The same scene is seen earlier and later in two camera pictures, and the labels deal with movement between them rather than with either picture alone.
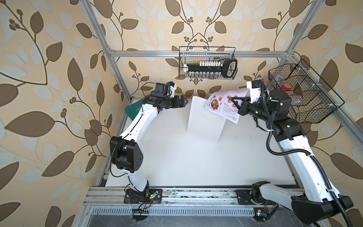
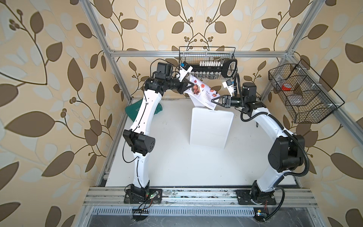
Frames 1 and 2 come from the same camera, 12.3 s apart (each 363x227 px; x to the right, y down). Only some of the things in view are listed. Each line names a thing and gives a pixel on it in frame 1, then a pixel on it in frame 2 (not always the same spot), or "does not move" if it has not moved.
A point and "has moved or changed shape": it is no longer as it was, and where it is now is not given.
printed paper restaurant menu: (221, 102) has moved or changed shape
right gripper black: (243, 109) -> (228, 97)
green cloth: (131, 110) does not move
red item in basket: (286, 87) does not move
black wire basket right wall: (312, 100) does not move
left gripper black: (176, 102) -> (180, 89)
